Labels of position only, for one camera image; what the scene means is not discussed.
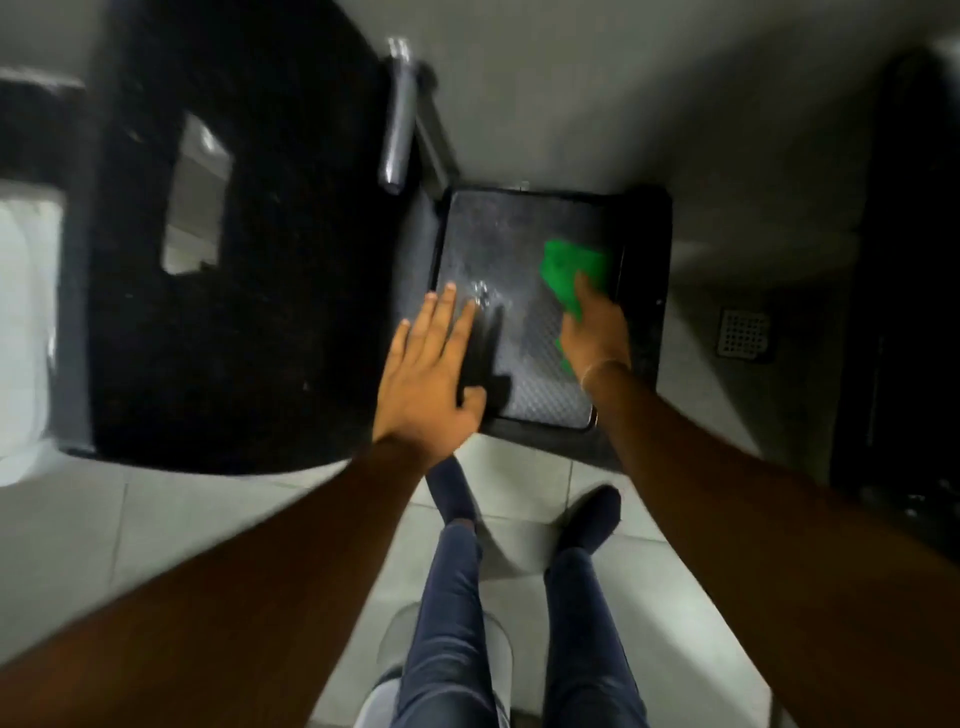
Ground square metal floor drain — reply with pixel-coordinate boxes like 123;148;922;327
715;306;774;362

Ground person's right hand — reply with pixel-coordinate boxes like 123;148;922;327
558;270;633;388

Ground person's right leg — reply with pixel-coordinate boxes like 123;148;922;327
541;484;651;728

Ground person's left hand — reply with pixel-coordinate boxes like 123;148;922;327
372;282;489;468

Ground white ceramic fixture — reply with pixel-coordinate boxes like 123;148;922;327
0;178;67;487

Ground black textured tray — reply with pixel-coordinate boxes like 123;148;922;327
429;187;625;432

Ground person's right forearm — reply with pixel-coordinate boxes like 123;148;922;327
582;363;960;728

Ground person's left forearm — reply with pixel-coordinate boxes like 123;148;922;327
0;438;430;728

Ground black stone counter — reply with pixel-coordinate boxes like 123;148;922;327
54;0;425;477

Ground green cleaning cloth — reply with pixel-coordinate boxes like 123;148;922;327
540;238;610;376

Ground shiny rectangular panel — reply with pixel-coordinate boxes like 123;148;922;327
159;111;234;278

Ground dark door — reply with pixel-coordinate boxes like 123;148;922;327
829;43;960;560

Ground person's leg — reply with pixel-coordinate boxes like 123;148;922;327
391;456;502;728
541;484;651;728

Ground person's left leg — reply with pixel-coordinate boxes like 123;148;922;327
391;456;502;728

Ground thin gold bracelet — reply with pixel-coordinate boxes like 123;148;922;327
579;359;633;390

